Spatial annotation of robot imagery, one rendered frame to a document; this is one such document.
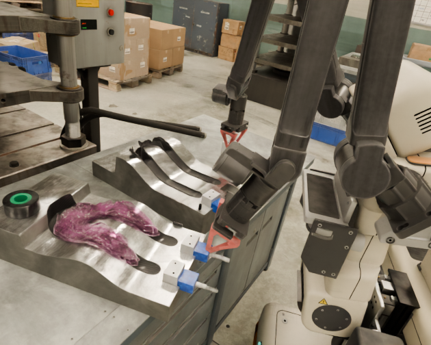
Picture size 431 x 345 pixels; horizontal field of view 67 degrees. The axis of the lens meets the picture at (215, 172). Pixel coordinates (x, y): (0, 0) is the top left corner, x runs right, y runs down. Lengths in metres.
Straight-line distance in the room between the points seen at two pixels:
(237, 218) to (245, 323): 1.24
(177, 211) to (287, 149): 0.54
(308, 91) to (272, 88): 4.45
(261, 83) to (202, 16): 3.33
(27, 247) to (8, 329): 0.18
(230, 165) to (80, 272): 0.44
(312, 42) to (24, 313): 0.78
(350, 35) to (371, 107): 6.78
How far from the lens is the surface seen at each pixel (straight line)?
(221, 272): 1.33
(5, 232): 0.93
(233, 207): 0.65
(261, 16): 0.98
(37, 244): 0.92
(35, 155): 1.49
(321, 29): 0.54
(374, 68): 0.56
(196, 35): 8.10
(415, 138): 0.75
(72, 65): 1.41
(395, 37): 0.56
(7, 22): 1.36
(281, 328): 1.54
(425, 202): 0.66
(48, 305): 0.88
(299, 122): 0.56
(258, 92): 5.09
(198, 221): 0.99
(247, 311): 1.91
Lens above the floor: 1.48
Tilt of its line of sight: 30 degrees down
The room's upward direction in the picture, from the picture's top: 9 degrees clockwise
